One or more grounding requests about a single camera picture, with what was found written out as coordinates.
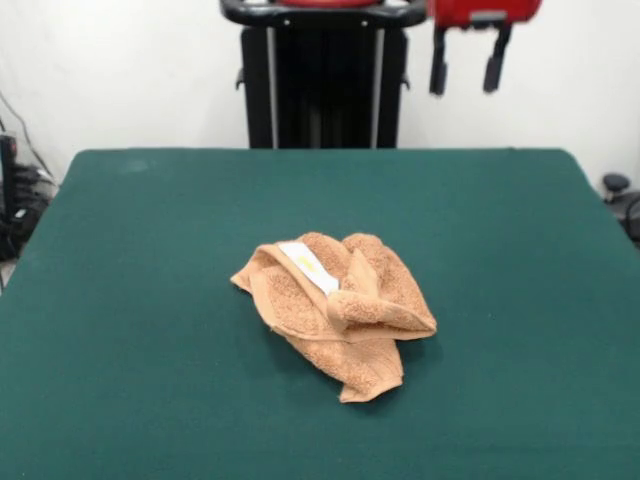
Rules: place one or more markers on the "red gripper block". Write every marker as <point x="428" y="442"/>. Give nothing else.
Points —
<point x="480" y="10"/>

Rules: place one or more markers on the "tan terry towel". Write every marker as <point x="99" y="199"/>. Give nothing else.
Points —
<point x="350" y="320"/>

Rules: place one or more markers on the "black office chair base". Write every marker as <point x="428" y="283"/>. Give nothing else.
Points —
<point x="622" y="200"/>

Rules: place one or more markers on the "dark green table cloth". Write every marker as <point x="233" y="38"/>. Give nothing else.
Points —
<point x="150" y="325"/>

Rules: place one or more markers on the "black electronics box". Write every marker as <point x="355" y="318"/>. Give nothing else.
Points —
<point x="9" y="200"/>

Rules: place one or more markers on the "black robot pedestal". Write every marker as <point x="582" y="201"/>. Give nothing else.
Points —
<point x="325" y="90"/>

